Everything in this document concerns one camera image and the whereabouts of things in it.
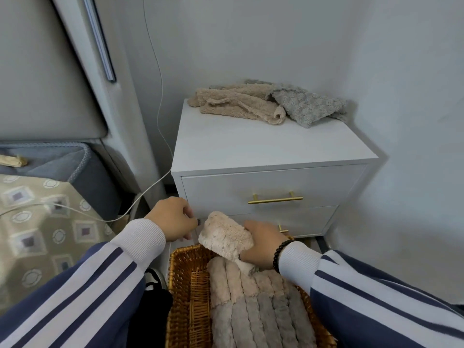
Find person's left hand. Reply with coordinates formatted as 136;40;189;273
144;196;202;243

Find person's right hand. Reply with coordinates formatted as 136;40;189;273
240;220;289;271

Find orange wicker basket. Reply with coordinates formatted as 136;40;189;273
165;244;338;348

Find person's right forearm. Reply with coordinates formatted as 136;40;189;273
278;241;464;348

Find person's left forearm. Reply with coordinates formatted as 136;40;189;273
0;218;167;348

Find person's left shoe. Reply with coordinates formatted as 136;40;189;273
145;268;167;291

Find white nightstand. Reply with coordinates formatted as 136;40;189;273
171;98;385;240

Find patterned beige bedspread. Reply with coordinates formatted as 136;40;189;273
0;174;116;316

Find wooden stick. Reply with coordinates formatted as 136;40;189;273
0;154;28;167

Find silver headboard trim strip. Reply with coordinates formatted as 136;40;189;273
80;0;117;84

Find grey padded headboard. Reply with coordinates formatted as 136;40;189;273
0;0;109;142

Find black bead bracelet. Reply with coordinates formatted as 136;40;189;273
272;239;296;274

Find white charging cable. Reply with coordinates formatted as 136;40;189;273
0;0;174;223

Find long gold drawer handle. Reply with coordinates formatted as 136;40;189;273
247;191;304;206

